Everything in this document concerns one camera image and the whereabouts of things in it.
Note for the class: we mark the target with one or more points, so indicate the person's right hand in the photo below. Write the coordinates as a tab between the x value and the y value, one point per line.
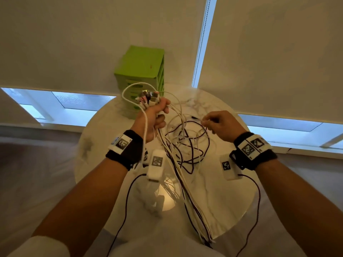
227	125

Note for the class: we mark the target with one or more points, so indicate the person's left hand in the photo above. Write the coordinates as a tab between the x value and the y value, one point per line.
146	119

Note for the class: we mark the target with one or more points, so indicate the person's left thumb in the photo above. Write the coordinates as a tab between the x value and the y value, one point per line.
164	104

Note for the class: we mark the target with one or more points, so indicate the person's right fingers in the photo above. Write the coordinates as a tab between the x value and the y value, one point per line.
210	122

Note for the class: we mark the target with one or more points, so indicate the person's right forearm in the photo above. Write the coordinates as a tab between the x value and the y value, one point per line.
300	203

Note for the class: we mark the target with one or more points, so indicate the person's left forearm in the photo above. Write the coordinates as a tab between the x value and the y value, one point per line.
85	200

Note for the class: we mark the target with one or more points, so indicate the green plastic drawer organiser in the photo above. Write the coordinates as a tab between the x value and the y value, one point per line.
140	65

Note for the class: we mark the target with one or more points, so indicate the black wristband with marker tags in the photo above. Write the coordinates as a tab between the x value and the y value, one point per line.
254	156
130	152

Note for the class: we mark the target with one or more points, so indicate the wide white roller blind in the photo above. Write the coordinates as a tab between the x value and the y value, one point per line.
278	53
88	40

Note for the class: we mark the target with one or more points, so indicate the white shirt front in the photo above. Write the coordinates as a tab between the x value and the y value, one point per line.
166	246

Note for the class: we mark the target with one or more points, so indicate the white shirt sleeve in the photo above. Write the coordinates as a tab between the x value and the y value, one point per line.
43	247

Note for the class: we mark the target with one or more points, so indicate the window with white frame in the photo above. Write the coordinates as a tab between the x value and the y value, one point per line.
292	132
61	105

